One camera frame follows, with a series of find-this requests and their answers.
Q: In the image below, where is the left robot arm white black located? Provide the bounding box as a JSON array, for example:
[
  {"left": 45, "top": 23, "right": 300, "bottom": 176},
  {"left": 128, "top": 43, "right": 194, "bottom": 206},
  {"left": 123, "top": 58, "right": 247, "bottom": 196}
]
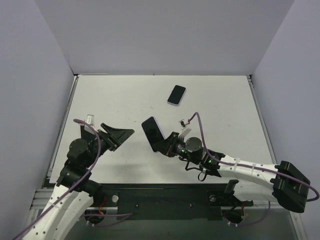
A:
[{"left": 15, "top": 119, "right": 135, "bottom": 240}]

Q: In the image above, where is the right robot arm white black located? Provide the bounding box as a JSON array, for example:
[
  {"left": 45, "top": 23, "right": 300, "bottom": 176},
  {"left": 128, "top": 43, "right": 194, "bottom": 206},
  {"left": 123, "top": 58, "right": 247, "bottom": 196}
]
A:
[{"left": 152, "top": 132, "right": 310, "bottom": 213}]

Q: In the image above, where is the black phone on table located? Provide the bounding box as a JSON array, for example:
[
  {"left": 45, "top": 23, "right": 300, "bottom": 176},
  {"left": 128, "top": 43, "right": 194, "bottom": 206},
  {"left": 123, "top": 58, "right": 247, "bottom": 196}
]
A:
[{"left": 167, "top": 85, "right": 186, "bottom": 107}]

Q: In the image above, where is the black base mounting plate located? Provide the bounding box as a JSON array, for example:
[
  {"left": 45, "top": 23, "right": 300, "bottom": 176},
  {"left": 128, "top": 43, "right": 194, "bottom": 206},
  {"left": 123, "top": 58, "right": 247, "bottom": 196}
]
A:
[{"left": 84, "top": 183, "right": 253, "bottom": 223}]

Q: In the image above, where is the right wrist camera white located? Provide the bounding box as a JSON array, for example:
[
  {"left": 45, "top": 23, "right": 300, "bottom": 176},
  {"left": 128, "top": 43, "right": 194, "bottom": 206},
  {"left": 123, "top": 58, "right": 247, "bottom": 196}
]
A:
[{"left": 178, "top": 119, "right": 191, "bottom": 138}]

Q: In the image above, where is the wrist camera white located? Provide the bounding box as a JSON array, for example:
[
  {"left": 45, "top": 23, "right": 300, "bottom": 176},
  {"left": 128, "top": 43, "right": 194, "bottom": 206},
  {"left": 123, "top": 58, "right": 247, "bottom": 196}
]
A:
[
  {"left": 84, "top": 114, "right": 96, "bottom": 134},
  {"left": 178, "top": 119, "right": 191, "bottom": 138}
]

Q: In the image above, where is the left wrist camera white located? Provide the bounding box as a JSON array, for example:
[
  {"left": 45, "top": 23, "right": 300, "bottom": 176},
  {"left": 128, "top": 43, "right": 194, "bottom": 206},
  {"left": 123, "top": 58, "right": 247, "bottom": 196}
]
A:
[{"left": 84, "top": 114, "right": 96, "bottom": 134}]

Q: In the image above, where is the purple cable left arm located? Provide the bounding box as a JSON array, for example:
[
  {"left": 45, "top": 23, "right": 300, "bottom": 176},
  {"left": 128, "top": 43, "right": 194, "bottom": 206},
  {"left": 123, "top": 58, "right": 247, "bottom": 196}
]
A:
[{"left": 9, "top": 118, "right": 135, "bottom": 240}]

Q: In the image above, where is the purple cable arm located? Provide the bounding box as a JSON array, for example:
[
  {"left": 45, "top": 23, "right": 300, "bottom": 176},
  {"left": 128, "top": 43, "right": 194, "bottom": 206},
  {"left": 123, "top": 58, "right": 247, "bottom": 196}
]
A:
[
  {"left": 9, "top": 118, "right": 135, "bottom": 240},
  {"left": 186, "top": 112, "right": 320, "bottom": 228}
]

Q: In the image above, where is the aluminium frame rail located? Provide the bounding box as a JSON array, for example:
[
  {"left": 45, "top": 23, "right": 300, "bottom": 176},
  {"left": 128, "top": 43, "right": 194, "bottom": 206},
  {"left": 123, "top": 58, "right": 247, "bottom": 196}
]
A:
[{"left": 30, "top": 188, "right": 54, "bottom": 210}]

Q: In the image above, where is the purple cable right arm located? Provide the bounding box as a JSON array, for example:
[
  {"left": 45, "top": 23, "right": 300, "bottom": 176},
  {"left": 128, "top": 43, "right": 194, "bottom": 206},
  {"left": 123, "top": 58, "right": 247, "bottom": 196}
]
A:
[{"left": 186, "top": 112, "right": 320, "bottom": 228}]

